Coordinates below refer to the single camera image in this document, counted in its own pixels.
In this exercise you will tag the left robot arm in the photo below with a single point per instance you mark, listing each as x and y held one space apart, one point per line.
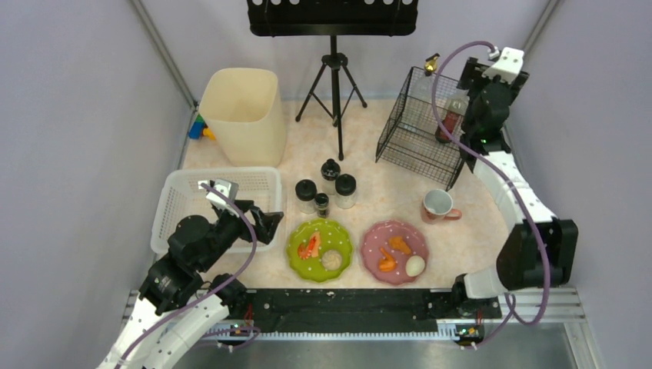
168 319

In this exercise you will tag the toy white egg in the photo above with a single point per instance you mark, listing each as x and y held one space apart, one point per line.
414 266

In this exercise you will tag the toy shrimp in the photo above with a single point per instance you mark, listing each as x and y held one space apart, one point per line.
311 248

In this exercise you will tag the black tripod music stand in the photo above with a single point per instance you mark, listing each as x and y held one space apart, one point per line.
332 19

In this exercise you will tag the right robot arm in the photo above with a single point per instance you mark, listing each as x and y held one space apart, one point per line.
539 251

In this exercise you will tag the glass bottle gold stopper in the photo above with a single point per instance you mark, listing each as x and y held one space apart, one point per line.
421 89

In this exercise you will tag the shiny black-lid spice jar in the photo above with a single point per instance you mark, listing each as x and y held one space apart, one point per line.
330 171

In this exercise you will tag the toy fried chicken piece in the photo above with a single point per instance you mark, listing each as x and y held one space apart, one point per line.
399 244

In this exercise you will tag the small pepper shaker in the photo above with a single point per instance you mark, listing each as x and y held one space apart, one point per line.
322 205

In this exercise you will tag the cream plastic waste bin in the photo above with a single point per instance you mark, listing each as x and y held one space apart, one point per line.
242 108

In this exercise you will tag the pink ceramic mug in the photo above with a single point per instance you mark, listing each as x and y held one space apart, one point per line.
438 205

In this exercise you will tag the white plastic perforated basket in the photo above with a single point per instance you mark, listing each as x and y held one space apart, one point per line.
181 196

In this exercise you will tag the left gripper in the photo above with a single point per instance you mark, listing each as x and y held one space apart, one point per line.
253 221

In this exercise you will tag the black-lid clear jar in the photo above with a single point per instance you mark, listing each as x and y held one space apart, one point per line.
346 191

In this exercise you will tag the tall sauce bottle black cap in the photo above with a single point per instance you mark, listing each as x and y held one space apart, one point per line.
454 109

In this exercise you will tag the toy dumpling bun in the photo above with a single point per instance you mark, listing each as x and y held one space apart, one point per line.
331 260

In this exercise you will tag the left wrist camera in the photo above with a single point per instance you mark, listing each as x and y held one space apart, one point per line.
221 194

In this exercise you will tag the black wire basket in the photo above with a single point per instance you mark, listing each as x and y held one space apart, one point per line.
409 135

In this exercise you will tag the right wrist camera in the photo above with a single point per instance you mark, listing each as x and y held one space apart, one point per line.
507 64

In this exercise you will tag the pink polka dot plate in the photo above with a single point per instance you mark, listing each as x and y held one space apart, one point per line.
377 236

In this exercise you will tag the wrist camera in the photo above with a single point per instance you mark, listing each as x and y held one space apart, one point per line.
221 194
507 64

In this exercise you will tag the green polka dot plate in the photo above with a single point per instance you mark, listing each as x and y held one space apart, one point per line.
334 236

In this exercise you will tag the colourful toy blocks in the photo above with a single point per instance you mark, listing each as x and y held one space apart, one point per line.
199 129

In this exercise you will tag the black-lid jar white beads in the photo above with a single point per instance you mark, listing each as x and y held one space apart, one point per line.
306 191

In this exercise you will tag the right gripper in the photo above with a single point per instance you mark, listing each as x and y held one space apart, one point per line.
470 71

